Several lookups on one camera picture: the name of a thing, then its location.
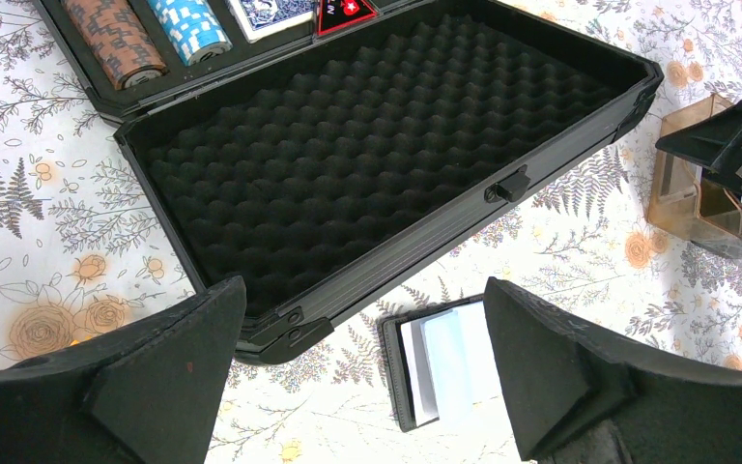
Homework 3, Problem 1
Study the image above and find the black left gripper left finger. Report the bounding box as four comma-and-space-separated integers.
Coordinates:
0, 276, 246, 463

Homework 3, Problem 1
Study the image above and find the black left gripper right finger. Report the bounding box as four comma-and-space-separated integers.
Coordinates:
484, 278, 742, 463

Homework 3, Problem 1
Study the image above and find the black card holder wallet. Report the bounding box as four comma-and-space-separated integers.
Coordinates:
377, 295, 501, 433

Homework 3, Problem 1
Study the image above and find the blue playing card deck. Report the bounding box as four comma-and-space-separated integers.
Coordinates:
227, 0, 314, 44

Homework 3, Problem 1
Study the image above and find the black poker chip case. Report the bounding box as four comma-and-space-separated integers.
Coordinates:
36, 1, 663, 365

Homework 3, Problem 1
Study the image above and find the blue poker chip stack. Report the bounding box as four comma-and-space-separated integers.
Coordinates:
148, 0, 233, 66

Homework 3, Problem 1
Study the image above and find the brown poker chip stack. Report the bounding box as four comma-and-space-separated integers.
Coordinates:
62, 0, 167, 90

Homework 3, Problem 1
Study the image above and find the red triangular dealer button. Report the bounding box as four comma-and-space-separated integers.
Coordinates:
314, 0, 378, 37

